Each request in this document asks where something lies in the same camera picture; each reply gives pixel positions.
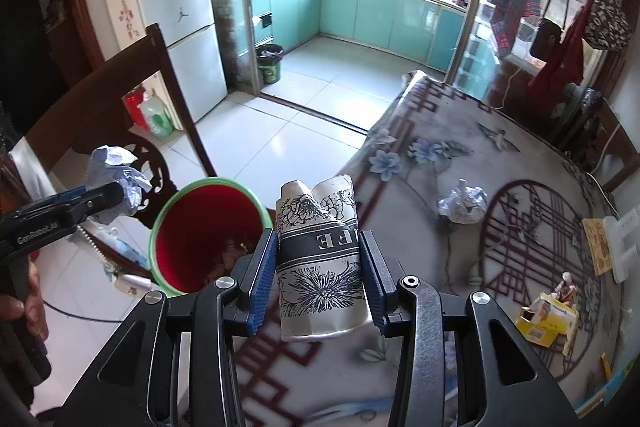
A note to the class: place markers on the black kitchen trash bin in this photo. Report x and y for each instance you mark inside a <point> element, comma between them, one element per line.
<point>270,64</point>

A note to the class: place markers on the crumpled white paper ball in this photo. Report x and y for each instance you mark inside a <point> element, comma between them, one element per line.
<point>462,203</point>

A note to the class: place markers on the reddish snack wrapper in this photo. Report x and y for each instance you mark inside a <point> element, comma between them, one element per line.
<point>567,289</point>

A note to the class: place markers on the white desk lamp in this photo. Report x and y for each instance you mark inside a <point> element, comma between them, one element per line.
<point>625,247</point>

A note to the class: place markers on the teal kitchen base cabinets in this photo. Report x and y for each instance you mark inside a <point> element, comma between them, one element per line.
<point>380,17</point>

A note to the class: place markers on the red green waste basket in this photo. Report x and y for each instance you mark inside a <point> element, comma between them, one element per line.
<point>200,232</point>

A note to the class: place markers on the dark wooden cabinet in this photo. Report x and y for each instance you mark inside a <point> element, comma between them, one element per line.
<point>30,32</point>

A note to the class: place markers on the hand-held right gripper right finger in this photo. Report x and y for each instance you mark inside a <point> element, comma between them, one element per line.
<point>374,289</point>

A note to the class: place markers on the frosted glass door panel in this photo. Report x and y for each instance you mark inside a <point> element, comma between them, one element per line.
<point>230,32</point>

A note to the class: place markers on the letter print fabric bag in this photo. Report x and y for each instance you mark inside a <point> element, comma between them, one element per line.
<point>607,19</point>

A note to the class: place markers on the person's left hand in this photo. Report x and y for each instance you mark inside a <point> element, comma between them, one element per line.
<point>36,307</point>

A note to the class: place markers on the carved dark wooden chair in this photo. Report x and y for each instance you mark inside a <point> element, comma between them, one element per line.
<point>170,72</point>

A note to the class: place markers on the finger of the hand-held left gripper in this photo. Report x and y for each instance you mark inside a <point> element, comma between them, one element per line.
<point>100,199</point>

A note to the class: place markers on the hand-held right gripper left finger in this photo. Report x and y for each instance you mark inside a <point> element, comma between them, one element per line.
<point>261,289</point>

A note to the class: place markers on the blue green yellow toy board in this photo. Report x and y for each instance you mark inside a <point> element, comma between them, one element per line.
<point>607,394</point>

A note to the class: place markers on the clear plastic bag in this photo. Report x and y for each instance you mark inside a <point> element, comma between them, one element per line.
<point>122,254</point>

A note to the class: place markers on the dark red hanging garment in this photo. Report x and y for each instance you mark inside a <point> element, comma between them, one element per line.
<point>565,57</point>

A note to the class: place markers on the black shoulder bag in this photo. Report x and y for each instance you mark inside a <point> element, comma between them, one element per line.
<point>546,41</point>

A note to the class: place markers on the red bottle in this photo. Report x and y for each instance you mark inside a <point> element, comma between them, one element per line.
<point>134,109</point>

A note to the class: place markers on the yellow medicine box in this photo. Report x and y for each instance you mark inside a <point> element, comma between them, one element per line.
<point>545,319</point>

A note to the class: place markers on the green detergent bottle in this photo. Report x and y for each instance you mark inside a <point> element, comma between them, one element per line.
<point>157,117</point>

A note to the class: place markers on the patterned paper cup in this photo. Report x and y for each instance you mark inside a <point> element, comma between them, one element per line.
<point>320,267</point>

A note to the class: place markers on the yellow cartoon book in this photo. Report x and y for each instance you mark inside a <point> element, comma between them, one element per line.
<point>596,247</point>

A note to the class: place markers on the glass block sliding door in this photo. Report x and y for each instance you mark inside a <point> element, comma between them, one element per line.
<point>475,62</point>

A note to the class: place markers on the blue-grey paper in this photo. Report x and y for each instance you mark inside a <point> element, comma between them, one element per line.
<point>122,179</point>

